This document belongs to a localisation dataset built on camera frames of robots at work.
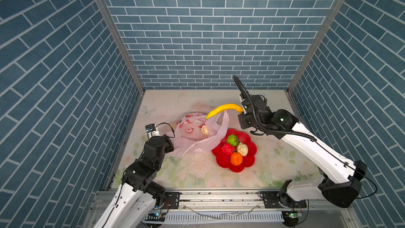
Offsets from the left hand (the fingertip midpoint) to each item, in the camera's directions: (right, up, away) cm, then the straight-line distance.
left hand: (168, 135), depth 75 cm
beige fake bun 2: (+17, -1, +19) cm, 25 cm away
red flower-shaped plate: (+27, -16, +11) cm, 33 cm away
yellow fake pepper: (+28, +14, -3) cm, 31 cm away
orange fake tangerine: (+34, -14, +8) cm, 37 cm away
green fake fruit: (+33, -5, +14) cm, 36 cm away
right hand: (+34, +11, -2) cm, 36 cm away
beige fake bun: (+38, -9, +10) cm, 40 cm away
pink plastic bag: (+10, -3, +24) cm, 26 cm away
